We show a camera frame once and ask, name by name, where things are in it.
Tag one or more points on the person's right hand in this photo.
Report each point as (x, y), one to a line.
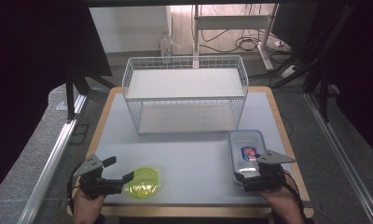
(282, 202)

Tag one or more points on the black curtain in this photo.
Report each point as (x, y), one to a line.
(361, 68)
(29, 77)

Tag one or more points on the person's left hand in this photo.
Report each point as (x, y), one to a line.
(86, 207)

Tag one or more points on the white desk frame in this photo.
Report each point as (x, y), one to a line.
(231, 22)

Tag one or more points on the black metal stand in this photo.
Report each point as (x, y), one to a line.
(323, 93)
(71, 93)

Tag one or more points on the green round plastic container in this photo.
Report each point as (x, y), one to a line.
(142, 183)

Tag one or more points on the clear plastic bottle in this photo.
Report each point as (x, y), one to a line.
(166, 46)

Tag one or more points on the grey table mat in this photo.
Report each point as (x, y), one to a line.
(187, 161)

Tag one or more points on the aluminium rail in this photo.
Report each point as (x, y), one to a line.
(343, 155)
(51, 161)

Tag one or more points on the clear rectangular lidded container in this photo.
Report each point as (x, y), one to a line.
(246, 146)

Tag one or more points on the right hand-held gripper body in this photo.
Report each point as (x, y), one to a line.
(271, 175)

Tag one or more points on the white power strip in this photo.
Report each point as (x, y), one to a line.
(288, 71)

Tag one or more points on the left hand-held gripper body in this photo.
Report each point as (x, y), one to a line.
(91, 183)

